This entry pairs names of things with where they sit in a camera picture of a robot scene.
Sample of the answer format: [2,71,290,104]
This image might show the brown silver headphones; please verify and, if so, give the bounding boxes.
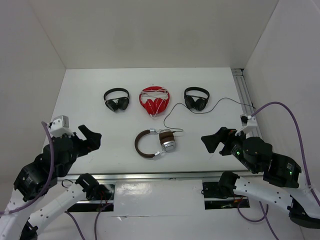
[134,128,176,159]

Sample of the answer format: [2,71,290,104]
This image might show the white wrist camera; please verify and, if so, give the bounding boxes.
[235,114,258,136]
[48,115,75,138]

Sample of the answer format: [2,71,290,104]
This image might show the black headphones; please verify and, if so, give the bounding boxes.
[184,86,210,111]
[103,87,130,112]

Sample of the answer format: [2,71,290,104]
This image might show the red headphones with white cable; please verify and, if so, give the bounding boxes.
[138,86,170,118]

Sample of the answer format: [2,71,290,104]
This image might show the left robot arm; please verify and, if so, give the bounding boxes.
[0,122,102,240]

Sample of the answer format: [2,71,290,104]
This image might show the aluminium rail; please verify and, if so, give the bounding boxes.
[57,170,251,181]
[231,68,262,137]

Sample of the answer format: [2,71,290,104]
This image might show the aluminium rail right side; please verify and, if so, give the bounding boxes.
[231,68,262,137]

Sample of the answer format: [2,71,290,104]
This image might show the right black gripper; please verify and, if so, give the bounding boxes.
[199,125,257,172]

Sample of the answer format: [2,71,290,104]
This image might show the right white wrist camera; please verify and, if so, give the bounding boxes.
[235,114,258,136]

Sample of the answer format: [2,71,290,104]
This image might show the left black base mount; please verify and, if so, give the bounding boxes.
[67,184,115,213]

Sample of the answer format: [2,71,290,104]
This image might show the black headphones right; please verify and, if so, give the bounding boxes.
[184,86,210,111]

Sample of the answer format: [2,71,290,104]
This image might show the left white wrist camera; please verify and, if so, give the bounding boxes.
[48,115,75,138]

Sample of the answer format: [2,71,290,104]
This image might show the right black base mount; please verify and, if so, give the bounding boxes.
[201,182,250,210]

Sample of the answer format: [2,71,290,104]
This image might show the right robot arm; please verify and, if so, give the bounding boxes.
[201,127,320,229]

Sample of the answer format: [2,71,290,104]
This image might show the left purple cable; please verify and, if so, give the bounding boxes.
[0,121,106,240]

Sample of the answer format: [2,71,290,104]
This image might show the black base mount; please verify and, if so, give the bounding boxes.
[201,182,250,210]
[67,184,115,213]

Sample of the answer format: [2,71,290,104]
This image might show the black headphones left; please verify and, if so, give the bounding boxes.
[103,87,130,112]

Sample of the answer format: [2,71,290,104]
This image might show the thin black headphone cable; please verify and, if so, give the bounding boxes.
[163,97,256,134]

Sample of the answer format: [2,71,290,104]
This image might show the aluminium rail front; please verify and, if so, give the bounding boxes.
[57,170,251,181]

